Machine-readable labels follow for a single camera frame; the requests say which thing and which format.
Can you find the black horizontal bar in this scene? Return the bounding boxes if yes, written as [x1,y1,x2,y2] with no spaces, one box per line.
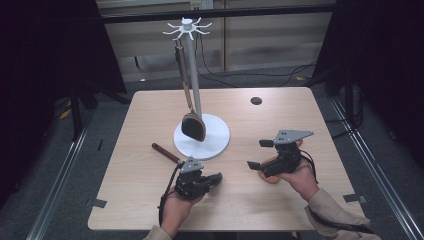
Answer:
[99,4,336,24]

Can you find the white utensil stand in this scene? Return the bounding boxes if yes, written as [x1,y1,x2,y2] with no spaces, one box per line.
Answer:
[162,17,231,160]

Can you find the person's left hand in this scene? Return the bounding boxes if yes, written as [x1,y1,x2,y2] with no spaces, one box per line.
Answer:
[160,189,206,238]

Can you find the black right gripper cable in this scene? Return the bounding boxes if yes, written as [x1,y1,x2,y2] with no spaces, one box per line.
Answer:
[299,149,375,235]

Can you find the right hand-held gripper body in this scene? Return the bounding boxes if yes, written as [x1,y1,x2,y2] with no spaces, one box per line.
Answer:
[263,129,315,178]

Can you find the steel spatula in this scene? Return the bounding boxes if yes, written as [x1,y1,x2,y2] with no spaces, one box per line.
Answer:
[174,44,207,143]

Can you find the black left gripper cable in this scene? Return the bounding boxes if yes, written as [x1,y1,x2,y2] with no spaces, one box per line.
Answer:
[158,161,185,228]

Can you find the grey tape piece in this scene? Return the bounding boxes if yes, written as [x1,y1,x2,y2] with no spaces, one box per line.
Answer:
[84,198,108,209]
[343,193,368,204]

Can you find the aluminium floor rail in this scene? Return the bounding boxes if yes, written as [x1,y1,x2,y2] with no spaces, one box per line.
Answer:
[329,96,424,240]
[26,113,94,240]

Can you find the person's right hand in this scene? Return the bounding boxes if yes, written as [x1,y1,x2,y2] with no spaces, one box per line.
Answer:
[278,158,319,202]

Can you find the black metal stand leg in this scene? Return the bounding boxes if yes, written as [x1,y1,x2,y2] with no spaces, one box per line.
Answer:
[68,83,83,141]

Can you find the black curtain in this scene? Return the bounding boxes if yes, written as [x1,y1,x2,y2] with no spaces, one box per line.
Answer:
[0,0,128,208]
[313,0,424,168]

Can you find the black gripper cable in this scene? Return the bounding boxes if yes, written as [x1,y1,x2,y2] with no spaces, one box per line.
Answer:
[158,161,185,228]
[299,149,375,235]

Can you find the black floor cable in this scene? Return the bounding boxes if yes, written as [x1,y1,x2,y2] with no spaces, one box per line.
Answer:
[194,33,318,88]

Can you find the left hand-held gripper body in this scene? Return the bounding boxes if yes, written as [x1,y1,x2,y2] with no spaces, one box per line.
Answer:
[174,156,209,201]

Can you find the white wall socket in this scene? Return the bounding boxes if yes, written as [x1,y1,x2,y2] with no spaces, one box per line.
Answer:
[189,0,214,10]

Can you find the steel ladle with wooden handle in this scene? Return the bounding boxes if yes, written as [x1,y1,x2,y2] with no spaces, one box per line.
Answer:
[151,142,184,165]

